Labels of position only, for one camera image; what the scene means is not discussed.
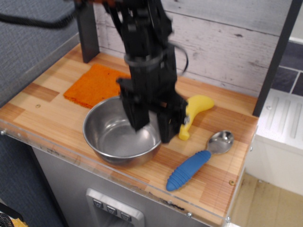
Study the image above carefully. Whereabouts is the stainless steel bowl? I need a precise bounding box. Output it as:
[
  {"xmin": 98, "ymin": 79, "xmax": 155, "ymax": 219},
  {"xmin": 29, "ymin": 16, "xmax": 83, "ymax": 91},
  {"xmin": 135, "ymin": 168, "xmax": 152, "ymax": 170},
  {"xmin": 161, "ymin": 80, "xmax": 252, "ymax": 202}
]
[{"xmin": 82, "ymin": 96, "xmax": 161, "ymax": 167}]

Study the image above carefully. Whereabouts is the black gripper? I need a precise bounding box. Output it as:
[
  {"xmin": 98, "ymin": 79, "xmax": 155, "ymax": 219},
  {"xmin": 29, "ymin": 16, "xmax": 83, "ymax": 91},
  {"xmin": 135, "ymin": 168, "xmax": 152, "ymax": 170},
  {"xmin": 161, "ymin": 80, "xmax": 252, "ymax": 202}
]
[{"xmin": 117, "ymin": 54, "xmax": 187, "ymax": 143}]

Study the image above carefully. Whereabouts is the grey toy cabinet front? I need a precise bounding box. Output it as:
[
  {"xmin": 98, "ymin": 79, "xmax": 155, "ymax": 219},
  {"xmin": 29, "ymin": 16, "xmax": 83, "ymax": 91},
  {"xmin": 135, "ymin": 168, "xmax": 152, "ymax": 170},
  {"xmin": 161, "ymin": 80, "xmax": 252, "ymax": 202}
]
[{"xmin": 32, "ymin": 145, "xmax": 211, "ymax": 227}]

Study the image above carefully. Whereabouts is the white toy sink unit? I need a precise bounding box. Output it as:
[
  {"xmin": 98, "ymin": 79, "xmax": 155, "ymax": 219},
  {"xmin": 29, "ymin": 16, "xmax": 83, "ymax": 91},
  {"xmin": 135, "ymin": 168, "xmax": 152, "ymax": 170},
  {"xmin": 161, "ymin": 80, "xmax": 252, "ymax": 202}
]
[{"xmin": 245, "ymin": 89, "xmax": 303, "ymax": 195}]

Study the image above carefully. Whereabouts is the blue handled metal spoon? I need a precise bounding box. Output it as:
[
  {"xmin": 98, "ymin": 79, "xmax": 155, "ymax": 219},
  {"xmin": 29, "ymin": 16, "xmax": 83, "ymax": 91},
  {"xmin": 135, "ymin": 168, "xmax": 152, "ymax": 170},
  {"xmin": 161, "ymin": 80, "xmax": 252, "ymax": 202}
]
[{"xmin": 166, "ymin": 130, "xmax": 234, "ymax": 192}]

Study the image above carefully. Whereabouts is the dark left post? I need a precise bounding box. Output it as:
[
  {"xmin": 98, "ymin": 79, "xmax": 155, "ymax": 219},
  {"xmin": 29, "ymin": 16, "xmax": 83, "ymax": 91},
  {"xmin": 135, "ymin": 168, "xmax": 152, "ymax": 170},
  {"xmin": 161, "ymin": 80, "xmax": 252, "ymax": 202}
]
[{"xmin": 77, "ymin": 4, "xmax": 99, "ymax": 63}]

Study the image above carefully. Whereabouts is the dark post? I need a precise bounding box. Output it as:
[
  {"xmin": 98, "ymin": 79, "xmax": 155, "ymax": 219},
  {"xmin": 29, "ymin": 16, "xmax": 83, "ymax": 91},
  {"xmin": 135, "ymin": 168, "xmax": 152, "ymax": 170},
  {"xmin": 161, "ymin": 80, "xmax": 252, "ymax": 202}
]
[
  {"xmin": 77, "ymin": 4, "xmax": 99, "ymax": 63},
  {"xmin": 253, "ymin": 0, "xmax": 303, "ymax": 117}
]

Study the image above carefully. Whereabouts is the yellow object bottom corner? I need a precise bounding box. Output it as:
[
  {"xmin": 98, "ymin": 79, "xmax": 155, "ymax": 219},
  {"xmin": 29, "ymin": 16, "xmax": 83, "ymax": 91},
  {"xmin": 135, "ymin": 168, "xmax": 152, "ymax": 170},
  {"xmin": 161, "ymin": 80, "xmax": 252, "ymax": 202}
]
[{"xmin": 11, "ymin": 219, "xmax": 28, "ymax": 227}]

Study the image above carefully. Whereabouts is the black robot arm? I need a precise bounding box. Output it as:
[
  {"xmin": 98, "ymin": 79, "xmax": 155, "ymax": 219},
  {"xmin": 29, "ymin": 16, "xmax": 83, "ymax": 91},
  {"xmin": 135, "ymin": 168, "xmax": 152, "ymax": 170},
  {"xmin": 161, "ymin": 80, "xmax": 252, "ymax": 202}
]
[{"xmin": 101, "ymin": 0, "xmax": 187, "ymax": 143}]

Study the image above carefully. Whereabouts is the orange cloth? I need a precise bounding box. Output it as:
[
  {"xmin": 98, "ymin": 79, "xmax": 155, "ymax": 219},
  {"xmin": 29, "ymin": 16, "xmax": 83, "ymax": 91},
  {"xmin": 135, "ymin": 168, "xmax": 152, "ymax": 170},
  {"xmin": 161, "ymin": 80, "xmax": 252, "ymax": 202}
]
[{"xmin": 63, "ymin": 64, "xmax": 131, "ymax": 109}]

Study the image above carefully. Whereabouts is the black cable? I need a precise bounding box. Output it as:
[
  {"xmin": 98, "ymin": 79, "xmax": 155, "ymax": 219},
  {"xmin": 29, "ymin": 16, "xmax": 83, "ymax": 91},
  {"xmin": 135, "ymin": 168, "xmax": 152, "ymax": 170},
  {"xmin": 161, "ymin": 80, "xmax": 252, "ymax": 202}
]
[{"xmin": 0, "ymin": 9, "xmax": 79, "ymax": 29}]

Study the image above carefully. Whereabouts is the yellow toy banana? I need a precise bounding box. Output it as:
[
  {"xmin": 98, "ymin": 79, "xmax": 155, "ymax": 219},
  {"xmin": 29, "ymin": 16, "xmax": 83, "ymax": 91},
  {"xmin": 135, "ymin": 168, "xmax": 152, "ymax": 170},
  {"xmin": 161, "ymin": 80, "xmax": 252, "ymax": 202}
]
[{"xmin": 178, "ymin": 95, "xmax": 214, "ymax": 140}]

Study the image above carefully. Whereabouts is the dark right post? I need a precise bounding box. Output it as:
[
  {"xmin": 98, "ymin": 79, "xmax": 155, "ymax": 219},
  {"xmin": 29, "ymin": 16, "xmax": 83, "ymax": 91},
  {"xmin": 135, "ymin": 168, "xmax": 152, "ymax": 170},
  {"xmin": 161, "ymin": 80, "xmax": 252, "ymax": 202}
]
[{"xmin": 253, "ymin": 0, "xmax": 303, "ymax": 117}]

